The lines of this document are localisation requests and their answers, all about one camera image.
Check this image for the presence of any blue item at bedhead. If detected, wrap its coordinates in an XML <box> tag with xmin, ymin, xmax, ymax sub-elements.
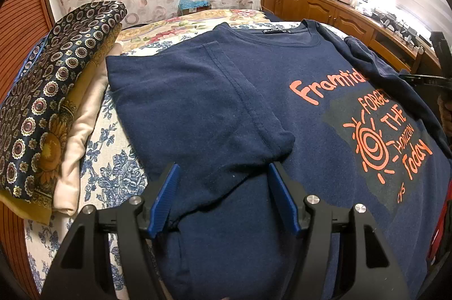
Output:
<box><xmin>178</xmin><ymin>0</ymin><xmax>211</xmax><ymax>16</ymax></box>

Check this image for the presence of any wooden sideboard cabinet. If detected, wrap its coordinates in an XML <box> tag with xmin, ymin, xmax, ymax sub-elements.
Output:
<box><xmin>260</xmin><ymin>0</ymin><xmax>441</xmax><ymax>75</ymax></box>

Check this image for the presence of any cream folded cloth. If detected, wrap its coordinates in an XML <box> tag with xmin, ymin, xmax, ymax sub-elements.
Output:
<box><xmin>53</xmin><ymin>59</ymin><xmax>108</xmax><ymax>216</ymax></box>

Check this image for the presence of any blue white floral cloth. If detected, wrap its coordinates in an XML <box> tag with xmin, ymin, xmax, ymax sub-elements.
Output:
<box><xmin>24</xmin><ymin>22</ymin><xmax>351</xmax><ymax>300</ymax></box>

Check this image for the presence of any dark patterned folded cloth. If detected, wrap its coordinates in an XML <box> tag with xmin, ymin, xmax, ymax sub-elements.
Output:
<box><xmin>1</xmin><ymin>1</ymin><xmax>126</xmax><ymax>201</ymax></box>

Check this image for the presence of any mustard folded cloth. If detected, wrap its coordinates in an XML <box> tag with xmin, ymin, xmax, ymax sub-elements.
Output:
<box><xmin>1</xmin><ymin>25</ymin><xmax>122</xmax><ymax>223</ymax></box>

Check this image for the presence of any navy printed t-shirt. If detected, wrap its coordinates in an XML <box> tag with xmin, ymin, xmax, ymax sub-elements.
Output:
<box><xmin>107</xmin><ymin>20</ymin><xmax>451</xmax><ymax>299</ymax></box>

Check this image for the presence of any person right hand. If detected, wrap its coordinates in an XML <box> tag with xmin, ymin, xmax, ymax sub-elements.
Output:
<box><xmin>438</xmin><ymin>96</ymin><xmax>452</xmax><ymax>137</ymax></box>

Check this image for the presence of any red louvered wardrobe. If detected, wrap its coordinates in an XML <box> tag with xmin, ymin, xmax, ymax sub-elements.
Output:
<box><xmin>1</xmin><ymin>0</ymin><xmax>55</xmax><ymax>299</ymax></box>

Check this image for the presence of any floral bed blanket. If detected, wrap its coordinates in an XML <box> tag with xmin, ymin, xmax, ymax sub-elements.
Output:
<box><xmin>116</xmin><ymin>7</ymin><xmax>351</xmax><ymax>53</ymax></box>

